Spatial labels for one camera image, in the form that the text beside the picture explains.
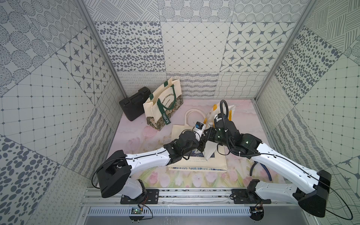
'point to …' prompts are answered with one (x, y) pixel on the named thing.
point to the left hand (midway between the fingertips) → (213, 139)
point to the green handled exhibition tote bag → (163, 102)
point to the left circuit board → (137, 211)
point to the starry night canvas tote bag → (216, 161)
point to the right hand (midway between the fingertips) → (204, 133)
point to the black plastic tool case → (133, 107)
